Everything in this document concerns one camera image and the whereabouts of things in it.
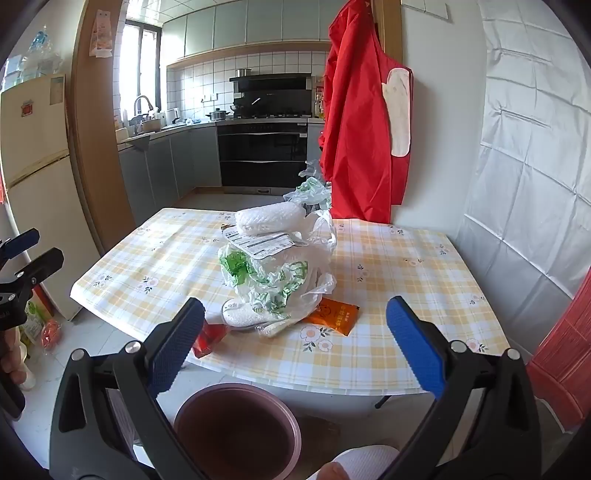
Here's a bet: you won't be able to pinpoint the black range hood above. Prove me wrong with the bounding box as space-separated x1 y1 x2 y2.
229 74 315 116

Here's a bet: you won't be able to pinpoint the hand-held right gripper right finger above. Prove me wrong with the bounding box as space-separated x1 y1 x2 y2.
385 296 542 480

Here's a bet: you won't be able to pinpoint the white bubble wrap roll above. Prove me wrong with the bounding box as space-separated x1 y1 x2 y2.
235 203 306 236

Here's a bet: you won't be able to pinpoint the clear plastic bag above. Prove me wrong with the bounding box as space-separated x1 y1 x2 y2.
2 25 65 90

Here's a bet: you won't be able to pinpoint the brown plastic bin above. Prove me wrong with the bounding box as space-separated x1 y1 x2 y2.
173 382 303 480

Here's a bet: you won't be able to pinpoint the red apron with white patch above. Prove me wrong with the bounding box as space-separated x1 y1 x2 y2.
318 0 414 223

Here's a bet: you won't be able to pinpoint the kitchen window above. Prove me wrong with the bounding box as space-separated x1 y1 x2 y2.
121 21 162 125

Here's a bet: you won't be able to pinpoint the person's left hand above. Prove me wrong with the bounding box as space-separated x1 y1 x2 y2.
0 329 27 387

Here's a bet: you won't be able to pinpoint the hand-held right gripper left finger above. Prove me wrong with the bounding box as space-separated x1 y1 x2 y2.
49 298 218 480

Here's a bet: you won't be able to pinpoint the red net bag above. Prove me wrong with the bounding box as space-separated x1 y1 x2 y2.
41 320 63 352

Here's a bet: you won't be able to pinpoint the red packet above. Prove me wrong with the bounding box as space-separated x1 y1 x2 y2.
191 323 227 358

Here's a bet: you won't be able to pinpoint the green white packet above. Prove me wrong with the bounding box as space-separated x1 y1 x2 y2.
18 295 56 347

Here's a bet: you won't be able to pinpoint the paper wall holder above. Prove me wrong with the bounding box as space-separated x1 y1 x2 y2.
88 7 114 60

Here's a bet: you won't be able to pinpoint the red pleated cloth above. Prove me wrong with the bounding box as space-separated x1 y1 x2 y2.
526 272 591 432

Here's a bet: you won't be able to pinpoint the black built-in oven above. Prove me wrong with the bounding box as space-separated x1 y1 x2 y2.
216 121 309 188

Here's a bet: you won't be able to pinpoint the grey base cabinets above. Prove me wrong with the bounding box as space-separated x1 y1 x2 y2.
117 124 220 217

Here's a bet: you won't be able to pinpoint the white creased wall sheet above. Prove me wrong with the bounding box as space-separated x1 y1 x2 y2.
455 0 591 305

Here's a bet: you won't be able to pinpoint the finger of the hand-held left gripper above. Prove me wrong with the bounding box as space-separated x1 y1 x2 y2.
0 228 40 264
0 248 64 301

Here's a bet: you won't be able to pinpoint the yellow checked floral tablecloth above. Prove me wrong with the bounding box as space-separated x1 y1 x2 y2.
70 208 511 395

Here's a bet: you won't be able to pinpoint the cream refrigerator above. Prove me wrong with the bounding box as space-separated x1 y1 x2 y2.
0 74 100 321

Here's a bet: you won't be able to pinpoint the white green plastic bag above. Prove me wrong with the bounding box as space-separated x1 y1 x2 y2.
283 159 333 215
217 210 338 319

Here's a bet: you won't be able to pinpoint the pale green upper cabinets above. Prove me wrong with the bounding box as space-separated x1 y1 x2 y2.
161 0 361 58

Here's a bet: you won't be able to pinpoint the orange sachet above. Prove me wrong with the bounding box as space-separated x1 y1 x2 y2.
302 298 360 335

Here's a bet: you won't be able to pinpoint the white printed label sheet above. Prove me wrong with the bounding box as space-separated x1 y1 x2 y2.
222 226 296 259

